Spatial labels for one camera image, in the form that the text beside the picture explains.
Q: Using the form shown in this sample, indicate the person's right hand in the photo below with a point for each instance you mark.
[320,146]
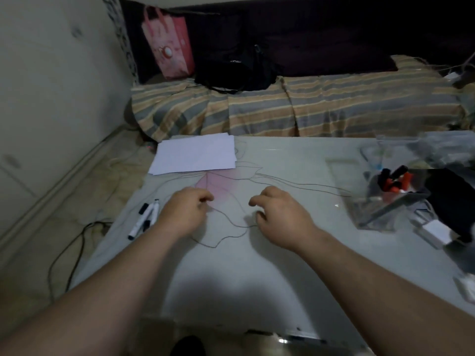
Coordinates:
[285,218]

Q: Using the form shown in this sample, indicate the person's left hand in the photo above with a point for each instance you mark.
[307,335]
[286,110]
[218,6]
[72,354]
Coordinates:
[183,213]

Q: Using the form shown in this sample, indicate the pink gift bag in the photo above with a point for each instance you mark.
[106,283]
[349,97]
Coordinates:
[169,42]

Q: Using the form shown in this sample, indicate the white marker with black cap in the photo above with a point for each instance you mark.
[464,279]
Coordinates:
[153,214]
[141,220]

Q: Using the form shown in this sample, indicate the person's right forearm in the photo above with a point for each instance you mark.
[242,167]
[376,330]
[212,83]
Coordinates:
[378,296]

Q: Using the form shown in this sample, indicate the dark sofa backrest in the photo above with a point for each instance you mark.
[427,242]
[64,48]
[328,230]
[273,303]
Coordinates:
[297,33]

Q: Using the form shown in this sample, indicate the striped sofa cover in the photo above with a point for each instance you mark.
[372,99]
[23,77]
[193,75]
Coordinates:
[297,107]

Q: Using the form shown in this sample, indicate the person's left forearm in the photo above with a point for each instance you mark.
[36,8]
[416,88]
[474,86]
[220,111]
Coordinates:
[111,292]

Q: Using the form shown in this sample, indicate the white charger adapter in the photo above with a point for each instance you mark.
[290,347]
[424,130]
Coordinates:
[436,232]

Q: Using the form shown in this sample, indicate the clear plastic bag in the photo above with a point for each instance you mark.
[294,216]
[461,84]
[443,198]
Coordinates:
[386,185]

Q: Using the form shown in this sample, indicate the white paper sheets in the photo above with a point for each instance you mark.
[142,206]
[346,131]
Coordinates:
[195,154]

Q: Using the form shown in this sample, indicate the black bag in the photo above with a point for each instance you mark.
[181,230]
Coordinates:
[235,70]

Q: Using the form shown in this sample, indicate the person's left thumb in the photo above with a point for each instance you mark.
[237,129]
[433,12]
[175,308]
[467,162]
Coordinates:
[205,196]

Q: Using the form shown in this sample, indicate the red marker with black cap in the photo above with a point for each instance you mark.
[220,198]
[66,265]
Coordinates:
[397,177]
[384,181]

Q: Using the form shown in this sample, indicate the black pouch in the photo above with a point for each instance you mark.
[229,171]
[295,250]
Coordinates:
[452,200]

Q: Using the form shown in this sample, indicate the black white patterned cushion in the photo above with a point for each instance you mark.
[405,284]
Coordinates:
[119,33]

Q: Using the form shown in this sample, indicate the person's right thumb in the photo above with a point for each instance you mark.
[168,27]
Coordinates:
[262,218]

